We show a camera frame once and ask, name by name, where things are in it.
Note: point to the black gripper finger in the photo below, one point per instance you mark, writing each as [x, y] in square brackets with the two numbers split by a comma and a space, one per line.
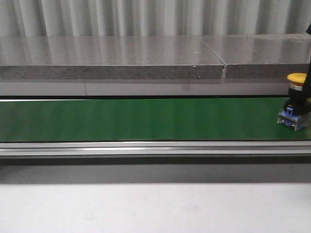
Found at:
[306, 89]

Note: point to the black push button base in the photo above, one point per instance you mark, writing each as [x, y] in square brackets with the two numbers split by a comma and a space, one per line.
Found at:
[296, 112]

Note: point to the grey granite slab right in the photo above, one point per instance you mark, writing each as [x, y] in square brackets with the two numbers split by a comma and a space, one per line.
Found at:
[264, 56]

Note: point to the grey granite slab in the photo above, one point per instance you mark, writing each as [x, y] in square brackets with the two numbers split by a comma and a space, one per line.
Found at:
[107, 58]
[264, 56]

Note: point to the green conveyor belt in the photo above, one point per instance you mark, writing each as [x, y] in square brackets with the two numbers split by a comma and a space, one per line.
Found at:
[145, 119]

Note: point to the grey granite slab left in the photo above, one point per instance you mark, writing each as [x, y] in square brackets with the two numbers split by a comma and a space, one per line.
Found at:
[107, 58]

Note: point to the white curtain backdrop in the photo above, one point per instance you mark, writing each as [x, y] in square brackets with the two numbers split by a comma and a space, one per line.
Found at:
[152, 17]

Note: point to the aluminium conveyor frame rail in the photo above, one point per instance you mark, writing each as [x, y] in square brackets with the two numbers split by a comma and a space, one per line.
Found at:
[156, 149]

